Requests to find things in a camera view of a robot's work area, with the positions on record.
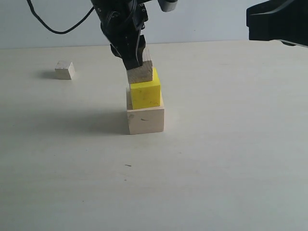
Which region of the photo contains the medium wooden cube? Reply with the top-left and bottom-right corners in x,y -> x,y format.
127,47 -> 153,84

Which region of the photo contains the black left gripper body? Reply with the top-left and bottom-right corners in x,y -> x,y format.
91,0 -> 148,47

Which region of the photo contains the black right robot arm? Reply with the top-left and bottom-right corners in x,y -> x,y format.
246,0 -> 308,47

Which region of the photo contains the yellow cube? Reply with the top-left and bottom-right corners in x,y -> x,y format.
130,67 -> 161,109

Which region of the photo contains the small wooden cube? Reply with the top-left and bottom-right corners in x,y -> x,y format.
55,60 -> 75,80

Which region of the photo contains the large wooden cube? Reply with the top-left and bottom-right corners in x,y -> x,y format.
126,88 -> 165,135

